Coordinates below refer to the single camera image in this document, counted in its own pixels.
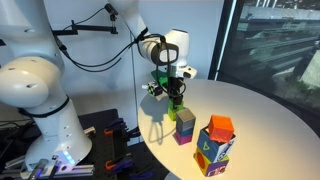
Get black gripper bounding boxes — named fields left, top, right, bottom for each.
left=167, top=75, right=187, bottom=107

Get lime green block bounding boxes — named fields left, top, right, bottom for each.
left=167, top=108, right=178, bottom=122

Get grey block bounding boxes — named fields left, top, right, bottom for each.
left=175, top=108, right=197, bottom=133

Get black white zebra cube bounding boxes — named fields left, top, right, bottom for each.
left=142, top=80, right=164, bottom=98

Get blue block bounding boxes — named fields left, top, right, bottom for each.
left=178, top=126, right=195, bottom=138

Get magenta block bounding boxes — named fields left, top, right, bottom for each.
left=173, top=130, right=194, bottom=146

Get orange cube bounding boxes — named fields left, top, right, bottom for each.
left=208, top=114, right=235, bottom=144

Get blue white picture cube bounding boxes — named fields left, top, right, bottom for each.
left=196, top=126, right=237, bottom=164

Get yellow purple picture cube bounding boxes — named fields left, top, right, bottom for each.
left=193, top=147, right=230, bottom=178

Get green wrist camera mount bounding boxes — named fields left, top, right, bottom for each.
left=150, top=68, right=170, bottom=93

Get black clamp orange handle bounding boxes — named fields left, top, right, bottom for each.
left=103, top=118, right=141, bottom=140
left=105, top=156, right=135, bottom=175

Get black window frame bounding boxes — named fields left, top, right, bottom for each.
left=207, top=0, right=242, bottom=82

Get black cables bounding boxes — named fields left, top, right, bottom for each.
left=53, top=6, right=168, bottom=73

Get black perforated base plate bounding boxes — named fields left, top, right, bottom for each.
left=0, top=108, right=168, bottom=180

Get black camera on boom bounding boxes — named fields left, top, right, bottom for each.
left=104, top=3, right=120, bottom=32

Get aluminium rail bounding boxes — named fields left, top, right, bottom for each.
left=0, top=162, right=95, bottom=180

